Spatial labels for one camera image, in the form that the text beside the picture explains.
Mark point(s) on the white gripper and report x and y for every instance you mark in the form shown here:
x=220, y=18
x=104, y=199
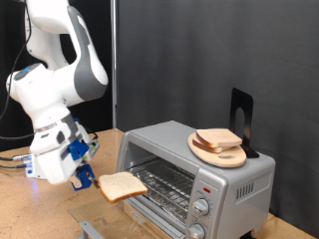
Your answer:
x=53, y=162

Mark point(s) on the white bread slice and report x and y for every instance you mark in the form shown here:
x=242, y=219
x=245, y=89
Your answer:
x=121, y=186

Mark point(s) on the silver oven knob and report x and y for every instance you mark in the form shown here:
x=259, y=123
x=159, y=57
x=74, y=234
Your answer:
x=196, y=231
x=201, y=206

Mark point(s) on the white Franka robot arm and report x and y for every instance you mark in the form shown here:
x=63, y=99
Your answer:
x=50, y=89

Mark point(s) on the wooden toy toast slice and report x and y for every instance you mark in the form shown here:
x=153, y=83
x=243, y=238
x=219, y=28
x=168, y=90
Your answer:
x=206, y=147
x=219, y=136

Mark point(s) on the silver toaster oven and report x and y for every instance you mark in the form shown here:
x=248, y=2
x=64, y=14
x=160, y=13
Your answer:
x=232, y=199

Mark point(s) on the metal pole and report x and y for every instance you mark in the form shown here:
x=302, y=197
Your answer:
x=114, y=66

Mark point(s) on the oval wooden plate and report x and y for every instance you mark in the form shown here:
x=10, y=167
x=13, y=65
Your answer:
x=206, y=156

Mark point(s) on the black backdrop curtain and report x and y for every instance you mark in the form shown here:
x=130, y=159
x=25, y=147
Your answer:
x=10, y=33

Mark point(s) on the black metal bookend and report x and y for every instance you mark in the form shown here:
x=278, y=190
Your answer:
x=247, y=109

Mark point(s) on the gray backdrop curtain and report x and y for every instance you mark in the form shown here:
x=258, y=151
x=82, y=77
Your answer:
x=265, y=49

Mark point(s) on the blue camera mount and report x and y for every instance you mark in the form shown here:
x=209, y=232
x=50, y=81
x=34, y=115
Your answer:
x=78, y=149

